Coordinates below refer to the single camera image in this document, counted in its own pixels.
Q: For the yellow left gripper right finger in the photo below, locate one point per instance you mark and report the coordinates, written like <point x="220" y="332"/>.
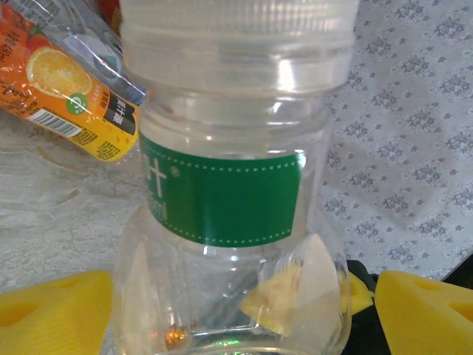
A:
<point x="432" y="325"/>

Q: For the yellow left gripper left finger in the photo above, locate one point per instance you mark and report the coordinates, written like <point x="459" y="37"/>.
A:
<point x="48" y="321"/>

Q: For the orange juice bottle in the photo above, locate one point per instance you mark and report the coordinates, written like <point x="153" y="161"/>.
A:
<point x="55" y="81"/>

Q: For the wide clear bottle green label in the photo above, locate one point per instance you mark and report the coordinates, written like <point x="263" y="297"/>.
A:
<point x="229" y="199"/>

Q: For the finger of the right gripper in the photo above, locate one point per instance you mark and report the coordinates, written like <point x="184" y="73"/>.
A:
<point x="360" y="296"/>

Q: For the clear bottle with blue cap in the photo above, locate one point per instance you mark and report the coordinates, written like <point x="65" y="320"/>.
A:
<point x="107" y="70"/>

